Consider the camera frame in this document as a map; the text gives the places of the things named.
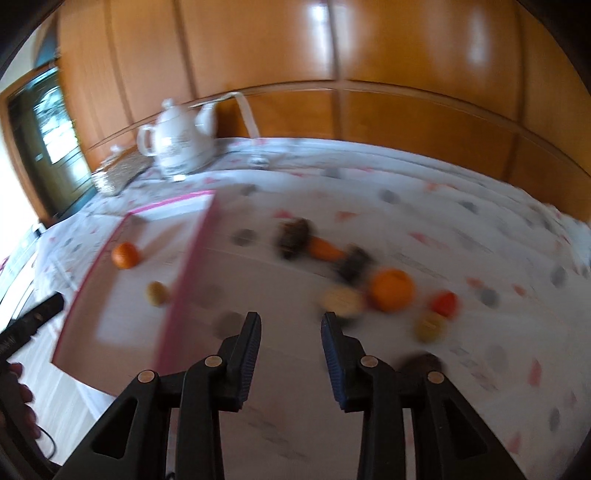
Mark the dark brown round fruit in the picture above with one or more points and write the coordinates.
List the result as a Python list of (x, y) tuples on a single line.
[(295, 238)]

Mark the white patterned tablecloth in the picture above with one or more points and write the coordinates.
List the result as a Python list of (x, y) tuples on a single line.
[(461, 207)]

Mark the dark glass door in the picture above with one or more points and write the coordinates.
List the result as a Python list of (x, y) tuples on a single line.
[(51, 138)]

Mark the white ceramic electric kettle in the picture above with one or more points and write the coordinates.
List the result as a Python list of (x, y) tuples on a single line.
[(178, 143)]

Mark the dark cut vegetable chunk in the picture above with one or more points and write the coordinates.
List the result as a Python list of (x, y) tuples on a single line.
[(354, 264)]

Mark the gold embossed tissue box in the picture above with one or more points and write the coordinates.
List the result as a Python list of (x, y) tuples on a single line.
[(117, 175)]

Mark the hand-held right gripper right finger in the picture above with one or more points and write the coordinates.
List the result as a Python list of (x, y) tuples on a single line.
[(334, 364)]

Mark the large orange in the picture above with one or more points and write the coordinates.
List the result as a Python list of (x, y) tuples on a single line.
[(391, 290)]

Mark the dark brown round mushroom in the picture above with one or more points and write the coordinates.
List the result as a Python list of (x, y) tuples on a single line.
[(420, 362)]

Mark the small orange tangerine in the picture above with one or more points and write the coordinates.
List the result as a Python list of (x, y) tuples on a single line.
[(125, 255)]

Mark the small red tomato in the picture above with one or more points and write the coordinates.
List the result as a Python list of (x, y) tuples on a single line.
[(445, 303)]

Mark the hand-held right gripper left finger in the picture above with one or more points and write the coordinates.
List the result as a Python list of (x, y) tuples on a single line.
[(244, 360)]

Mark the pink rimmed shallow tray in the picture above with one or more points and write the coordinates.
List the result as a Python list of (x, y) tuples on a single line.
[(129, 323)]

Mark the person's left hand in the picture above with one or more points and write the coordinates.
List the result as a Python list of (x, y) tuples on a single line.
[(18, 401)]

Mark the small yellow fruit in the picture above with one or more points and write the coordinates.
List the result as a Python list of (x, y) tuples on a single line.
[(430, 327), (157, 294)]

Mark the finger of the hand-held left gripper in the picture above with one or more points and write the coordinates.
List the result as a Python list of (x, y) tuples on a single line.
[(37, 316)]

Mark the small orange carrot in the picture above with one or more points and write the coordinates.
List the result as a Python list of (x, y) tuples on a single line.
[(325, 249)]

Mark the pale cut vegetable chunk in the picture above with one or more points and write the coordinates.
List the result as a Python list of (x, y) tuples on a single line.
[(344, 301)]

